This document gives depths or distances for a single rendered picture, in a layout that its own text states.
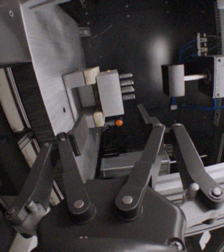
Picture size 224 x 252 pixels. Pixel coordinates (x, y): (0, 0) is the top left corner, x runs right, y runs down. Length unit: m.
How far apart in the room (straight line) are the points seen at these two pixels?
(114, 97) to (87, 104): 0.11
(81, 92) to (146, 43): 0.36
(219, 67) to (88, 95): 0.37
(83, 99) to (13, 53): 0.26
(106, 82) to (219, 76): 0.31
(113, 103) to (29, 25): 0.22
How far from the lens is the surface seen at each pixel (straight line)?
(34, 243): 0.26
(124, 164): 0.51
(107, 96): 0.34
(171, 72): 0.42
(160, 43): 0.68
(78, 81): 0.33
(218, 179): 0.39
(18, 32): 0.23
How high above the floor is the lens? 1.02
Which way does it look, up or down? 5 degrees down
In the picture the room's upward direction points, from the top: 81 degrees clockwise
